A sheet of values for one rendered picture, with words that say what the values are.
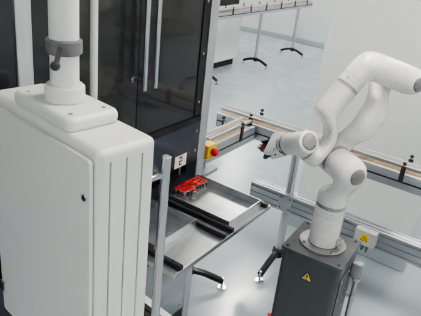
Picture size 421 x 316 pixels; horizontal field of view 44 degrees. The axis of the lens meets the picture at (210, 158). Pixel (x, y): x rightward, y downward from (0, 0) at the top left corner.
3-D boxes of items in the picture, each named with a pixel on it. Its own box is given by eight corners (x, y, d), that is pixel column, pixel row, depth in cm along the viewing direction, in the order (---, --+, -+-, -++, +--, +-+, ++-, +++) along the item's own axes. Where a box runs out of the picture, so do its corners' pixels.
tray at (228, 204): (165, 199, 231) (166, 192, 229) (200, 181, 251) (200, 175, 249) (228, 229, 214) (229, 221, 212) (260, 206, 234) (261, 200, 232)
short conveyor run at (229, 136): (187, 175, 263) (189, 147, 257) (163, 166, 271) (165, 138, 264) (255, 140, 316) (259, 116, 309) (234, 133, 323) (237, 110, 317)
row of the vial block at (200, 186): (179, 200, 231) (180, 190, 230) (203, 187, 245) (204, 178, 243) (183, 202, 230) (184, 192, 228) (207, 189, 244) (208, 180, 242)
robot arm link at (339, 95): (363, 103, 193) (309, 165, 197) (333, 76, 188) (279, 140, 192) (374, 108, 185) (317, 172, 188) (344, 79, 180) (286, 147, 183)
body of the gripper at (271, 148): (288, 160, 196) (272, 161, 206) (299, 137, 198) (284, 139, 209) (273, 150, 194) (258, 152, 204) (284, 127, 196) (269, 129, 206)
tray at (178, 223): (90, 219, 210) (90, 212, 209) (134, 197, 230) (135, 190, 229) (153, 252, 193) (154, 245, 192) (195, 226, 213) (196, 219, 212)
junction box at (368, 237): (352, 241, 295) (355, 227, 292) (355, 237, 299) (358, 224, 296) (372, 249, 289) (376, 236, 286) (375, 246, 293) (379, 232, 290)
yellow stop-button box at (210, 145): (195, 155, 259) (197, 142, 256) (203, 151, 264) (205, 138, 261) (208, 160, 255) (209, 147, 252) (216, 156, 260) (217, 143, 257)
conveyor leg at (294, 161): (268, 256, 340) (286, 149, 308) (274, 250, 347) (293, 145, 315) (280, 262, 335) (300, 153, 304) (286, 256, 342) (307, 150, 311)
